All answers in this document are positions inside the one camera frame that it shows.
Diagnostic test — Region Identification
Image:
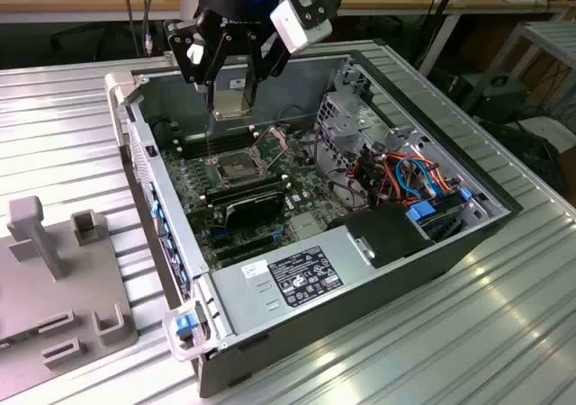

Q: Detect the silver CPU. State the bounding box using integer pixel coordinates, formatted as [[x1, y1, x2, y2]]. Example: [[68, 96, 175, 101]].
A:
[[212, 78, 254, 122]]

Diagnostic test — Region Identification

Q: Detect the grey open PC case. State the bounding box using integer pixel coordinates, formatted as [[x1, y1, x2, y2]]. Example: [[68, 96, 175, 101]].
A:
[[103, 49, 524, 400]]

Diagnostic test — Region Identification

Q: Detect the blue wire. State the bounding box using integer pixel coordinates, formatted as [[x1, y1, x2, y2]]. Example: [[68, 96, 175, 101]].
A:
[[394, 157, 441, 206]]

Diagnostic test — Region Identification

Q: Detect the black arm cable with plug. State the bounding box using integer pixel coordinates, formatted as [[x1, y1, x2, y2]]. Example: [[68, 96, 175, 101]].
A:
[[141, 0, 164, 59]]

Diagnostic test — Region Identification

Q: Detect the green motherboard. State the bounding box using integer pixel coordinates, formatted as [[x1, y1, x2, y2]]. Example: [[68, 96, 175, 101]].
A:
[[159, 123, 356, 271]]

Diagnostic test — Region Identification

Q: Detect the blue case latch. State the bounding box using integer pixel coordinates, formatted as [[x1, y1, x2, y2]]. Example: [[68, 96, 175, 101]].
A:
[[176, 314, 199, 335]]

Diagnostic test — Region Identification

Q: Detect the black RAM slot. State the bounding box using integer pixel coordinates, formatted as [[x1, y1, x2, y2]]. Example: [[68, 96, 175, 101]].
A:
[[178, 124, 258, 149], [182, 134, 260, 159]]

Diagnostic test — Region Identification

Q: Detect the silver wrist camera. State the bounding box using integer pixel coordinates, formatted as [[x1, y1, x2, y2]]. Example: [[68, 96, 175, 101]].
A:
[[268, 0, 339, 59]]

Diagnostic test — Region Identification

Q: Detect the black RAM stick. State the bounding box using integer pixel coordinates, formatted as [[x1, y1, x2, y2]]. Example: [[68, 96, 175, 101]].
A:
[[206, 180, 289, 206]]

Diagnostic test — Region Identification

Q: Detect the blue disk carrier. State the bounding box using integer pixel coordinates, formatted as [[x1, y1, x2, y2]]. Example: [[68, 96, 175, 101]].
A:
[[407, 188, 473, 226]]

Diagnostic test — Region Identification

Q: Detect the black expansion slot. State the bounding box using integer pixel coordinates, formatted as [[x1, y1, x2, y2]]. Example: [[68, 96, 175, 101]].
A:
[[214, 232, 275, 256], [220, 241, 279, 265]]

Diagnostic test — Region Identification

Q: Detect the black graphics card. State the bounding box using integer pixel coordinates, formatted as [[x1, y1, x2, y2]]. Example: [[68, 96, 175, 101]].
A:
[[223, 188, 290, 230]]

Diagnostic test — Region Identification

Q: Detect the metal socket cover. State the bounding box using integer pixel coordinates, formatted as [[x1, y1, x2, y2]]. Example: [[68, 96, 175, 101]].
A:
[[254, 124, 292, 166]]

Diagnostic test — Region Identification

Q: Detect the silver power supply unit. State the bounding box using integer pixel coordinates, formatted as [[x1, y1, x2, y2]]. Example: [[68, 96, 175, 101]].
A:
[[210, 224, 377, 337]]

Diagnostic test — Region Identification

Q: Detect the black plastic shroud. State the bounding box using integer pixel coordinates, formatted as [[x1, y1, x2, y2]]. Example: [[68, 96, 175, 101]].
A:
[[328, 202, 436, 269]]

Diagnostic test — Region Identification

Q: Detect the grey metal slat table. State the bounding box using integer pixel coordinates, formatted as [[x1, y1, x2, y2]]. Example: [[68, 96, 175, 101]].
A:
[[461, 20, 576, 118]]

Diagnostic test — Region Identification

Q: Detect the grey parts rack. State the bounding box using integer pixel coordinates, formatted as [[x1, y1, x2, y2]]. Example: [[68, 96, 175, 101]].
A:
[[0, 195, 139, 401]]

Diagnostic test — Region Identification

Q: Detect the orange wire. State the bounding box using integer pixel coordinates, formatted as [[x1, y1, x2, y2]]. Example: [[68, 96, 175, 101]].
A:
[[350, 150, 451, 199]]

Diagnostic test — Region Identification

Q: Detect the CPU socket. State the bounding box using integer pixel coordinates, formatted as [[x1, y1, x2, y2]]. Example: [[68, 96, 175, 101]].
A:
[[207, 147, 275, 189]]

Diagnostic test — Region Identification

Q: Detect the black fan wire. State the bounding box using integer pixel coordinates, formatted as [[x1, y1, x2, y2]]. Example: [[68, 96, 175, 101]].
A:
[[146, 115, 181, 131]]

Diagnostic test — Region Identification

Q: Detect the silver chipset heatsink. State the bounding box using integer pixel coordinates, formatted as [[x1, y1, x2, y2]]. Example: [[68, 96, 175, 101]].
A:
[[290, 213, 328, 242]]

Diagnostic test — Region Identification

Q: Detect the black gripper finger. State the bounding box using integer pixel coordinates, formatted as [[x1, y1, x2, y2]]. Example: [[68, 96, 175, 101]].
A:
[[164, 11, 229, 109], [244, 31, 289, 109]]

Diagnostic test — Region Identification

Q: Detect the black bag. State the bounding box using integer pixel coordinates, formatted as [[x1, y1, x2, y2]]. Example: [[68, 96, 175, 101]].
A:
[[476, 121, 568, 194]]

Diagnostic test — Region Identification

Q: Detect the silver metal drive cage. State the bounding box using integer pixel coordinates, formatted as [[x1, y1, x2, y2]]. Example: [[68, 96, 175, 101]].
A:
[[314, 56, 433, 208]]

